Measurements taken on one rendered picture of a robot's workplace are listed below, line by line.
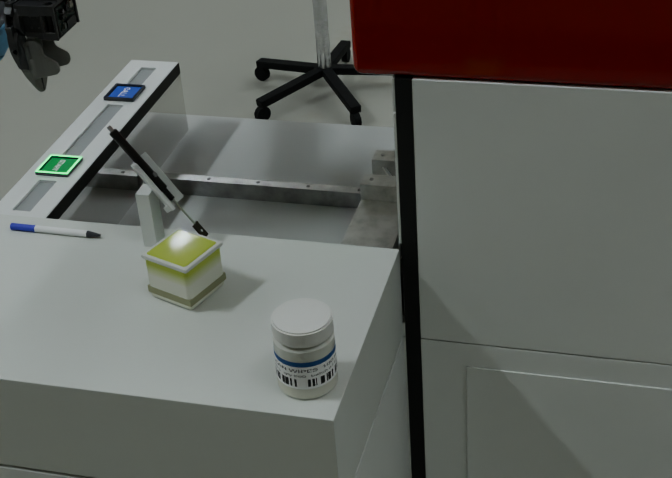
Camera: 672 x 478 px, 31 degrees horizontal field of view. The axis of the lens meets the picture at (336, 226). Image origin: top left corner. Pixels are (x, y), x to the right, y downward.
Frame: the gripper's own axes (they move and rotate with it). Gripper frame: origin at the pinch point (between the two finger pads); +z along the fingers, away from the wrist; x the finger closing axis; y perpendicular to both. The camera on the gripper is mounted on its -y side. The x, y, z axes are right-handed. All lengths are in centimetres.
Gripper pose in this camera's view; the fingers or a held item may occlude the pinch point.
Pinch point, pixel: (36, 82)
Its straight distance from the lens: 188.0
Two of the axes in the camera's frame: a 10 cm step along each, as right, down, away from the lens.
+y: 9.7, 0.8, -2.5
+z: 0.7, 8.4, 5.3
